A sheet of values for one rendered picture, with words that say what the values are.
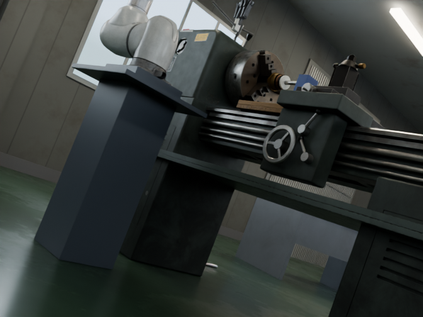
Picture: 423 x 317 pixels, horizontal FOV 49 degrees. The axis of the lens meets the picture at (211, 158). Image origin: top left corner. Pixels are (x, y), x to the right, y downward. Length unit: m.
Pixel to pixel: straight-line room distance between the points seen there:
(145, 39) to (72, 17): 2.93
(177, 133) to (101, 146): 0.59
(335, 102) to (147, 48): 0.80
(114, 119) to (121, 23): 0.49
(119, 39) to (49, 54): 2.73
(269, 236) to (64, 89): 2.44
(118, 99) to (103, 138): 0.17
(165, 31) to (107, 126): 0.47
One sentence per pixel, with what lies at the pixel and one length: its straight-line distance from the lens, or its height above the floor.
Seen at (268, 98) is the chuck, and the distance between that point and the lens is 2.48.
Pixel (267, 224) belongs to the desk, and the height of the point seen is 0.38.
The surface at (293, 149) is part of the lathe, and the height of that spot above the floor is 0.70.
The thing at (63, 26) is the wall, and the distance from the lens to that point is 4.87.
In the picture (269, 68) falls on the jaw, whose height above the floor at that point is 1.13.
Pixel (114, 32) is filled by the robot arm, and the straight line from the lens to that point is 2.15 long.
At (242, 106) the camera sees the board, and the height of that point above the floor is 0.87.
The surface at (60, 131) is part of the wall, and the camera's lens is 4.92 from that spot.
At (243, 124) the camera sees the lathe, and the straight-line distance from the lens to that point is 2.21.
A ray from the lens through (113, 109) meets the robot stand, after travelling 1.89.
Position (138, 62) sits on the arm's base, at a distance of 1.99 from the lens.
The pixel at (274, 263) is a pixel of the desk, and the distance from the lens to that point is 4.07.
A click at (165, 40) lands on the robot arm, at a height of 0.97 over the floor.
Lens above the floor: 0.42
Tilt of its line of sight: 5 degrees up
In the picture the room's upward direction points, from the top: 21 degrees clockwise
